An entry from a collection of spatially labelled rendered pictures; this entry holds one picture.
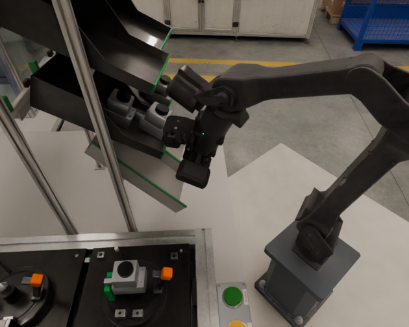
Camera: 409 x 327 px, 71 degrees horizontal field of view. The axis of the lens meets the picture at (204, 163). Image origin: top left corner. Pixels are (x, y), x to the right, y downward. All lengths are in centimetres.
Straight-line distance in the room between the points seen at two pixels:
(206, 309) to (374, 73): 55
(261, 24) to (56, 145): 361
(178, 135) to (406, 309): 72
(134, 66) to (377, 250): 82
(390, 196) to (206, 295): 196
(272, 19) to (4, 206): 395
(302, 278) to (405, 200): 193
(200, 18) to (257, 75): 399
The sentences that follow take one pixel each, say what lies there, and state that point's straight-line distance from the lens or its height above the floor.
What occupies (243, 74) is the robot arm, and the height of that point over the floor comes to 142.
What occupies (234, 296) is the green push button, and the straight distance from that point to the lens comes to 70.
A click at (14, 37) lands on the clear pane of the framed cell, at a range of 153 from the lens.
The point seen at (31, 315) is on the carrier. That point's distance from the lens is 75.
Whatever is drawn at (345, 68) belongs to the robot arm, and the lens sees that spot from 40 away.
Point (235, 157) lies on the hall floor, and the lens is 239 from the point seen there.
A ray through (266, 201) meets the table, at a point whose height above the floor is 86.
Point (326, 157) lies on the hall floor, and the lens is 258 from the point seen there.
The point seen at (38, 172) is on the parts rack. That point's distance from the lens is 73.
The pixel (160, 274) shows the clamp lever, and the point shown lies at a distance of 62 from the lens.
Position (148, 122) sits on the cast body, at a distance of 66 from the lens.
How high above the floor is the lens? 162
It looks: 44 degrees down
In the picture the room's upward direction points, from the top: straight up
